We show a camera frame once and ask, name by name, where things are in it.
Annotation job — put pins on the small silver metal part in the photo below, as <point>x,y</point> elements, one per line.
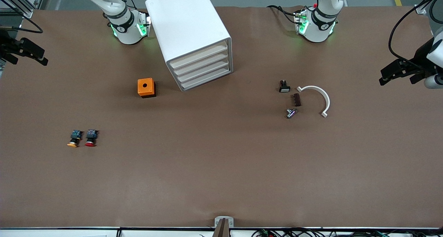
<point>291,113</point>

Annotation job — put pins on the red mushroom push button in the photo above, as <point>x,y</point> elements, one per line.
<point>91,138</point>

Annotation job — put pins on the yellow mushroom push button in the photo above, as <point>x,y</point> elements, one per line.
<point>74,138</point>

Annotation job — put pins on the orange button enclosure box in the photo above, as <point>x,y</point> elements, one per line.
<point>145,86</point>

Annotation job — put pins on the aluminium frame profile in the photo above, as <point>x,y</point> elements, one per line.
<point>420,9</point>
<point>27,11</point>

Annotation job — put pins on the white curved plastic bracket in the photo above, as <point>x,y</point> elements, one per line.
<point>325,97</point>

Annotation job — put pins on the black switch with white face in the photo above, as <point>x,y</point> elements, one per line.
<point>284,88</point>

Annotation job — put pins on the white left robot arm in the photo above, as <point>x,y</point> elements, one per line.
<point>320,22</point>

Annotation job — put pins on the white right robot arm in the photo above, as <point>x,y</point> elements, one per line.
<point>124,26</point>

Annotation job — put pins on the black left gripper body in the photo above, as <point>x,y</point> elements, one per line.
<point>419,58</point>

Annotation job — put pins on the brown terminal block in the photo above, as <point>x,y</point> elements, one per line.
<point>296,100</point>

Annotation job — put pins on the grey metal mount bracket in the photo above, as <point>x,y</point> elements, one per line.
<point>224,226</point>

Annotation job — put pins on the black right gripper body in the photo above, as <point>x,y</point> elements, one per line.
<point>7,45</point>

